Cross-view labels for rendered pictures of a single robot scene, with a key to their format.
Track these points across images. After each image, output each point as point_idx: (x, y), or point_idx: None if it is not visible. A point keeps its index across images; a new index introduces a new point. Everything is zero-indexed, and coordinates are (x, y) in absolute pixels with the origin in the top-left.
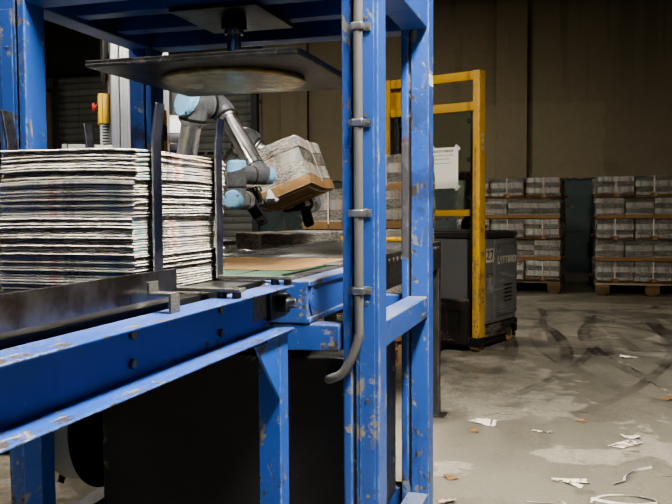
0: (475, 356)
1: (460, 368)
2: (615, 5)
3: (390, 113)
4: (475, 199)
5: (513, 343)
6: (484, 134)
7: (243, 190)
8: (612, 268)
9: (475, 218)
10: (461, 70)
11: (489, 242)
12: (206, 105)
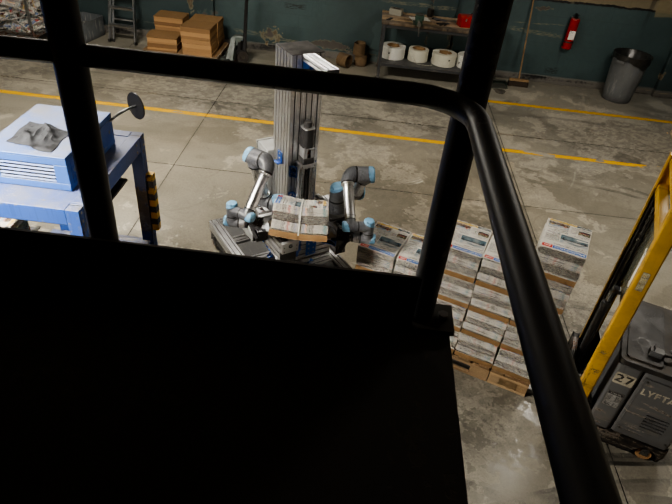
0: (534, 426)
1: (474, 415)
2: None
3: (655, 188)
4: (609, 324)
5: (624, 461)
6: (651, 276)
7: (228, 219)
8: None
9: (601, 339)
10: None
11: (628, 369)
12: (250, 161)
